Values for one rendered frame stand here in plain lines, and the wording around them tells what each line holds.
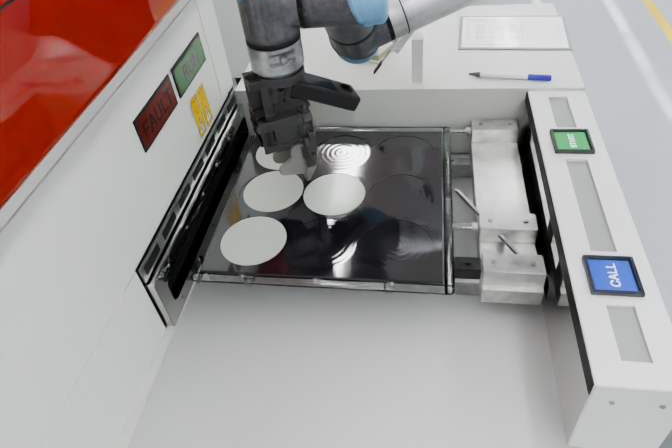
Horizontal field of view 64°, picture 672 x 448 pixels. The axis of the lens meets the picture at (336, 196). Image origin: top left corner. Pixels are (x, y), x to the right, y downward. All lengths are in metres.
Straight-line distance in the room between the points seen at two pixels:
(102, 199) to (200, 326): 0.28
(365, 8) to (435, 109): 0.37
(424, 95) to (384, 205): 0.25
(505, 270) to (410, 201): 0.19
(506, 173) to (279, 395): 0.51
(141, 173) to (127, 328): 0.20
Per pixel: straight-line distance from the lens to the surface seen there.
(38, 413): 0.63
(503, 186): 0.92
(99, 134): 0.66
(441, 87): 0.99
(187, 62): 0.86
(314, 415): 0.74
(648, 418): 0.69
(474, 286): 0.81
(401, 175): 0.90
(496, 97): 1.00
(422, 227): 0.81
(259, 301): 0.85
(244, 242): 0.82
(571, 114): 0.96
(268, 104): 0.78
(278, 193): 0.89
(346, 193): 0.87
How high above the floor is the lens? 1.48
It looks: 42 degrees down
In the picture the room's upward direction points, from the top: 7 degrees counter-clockwise
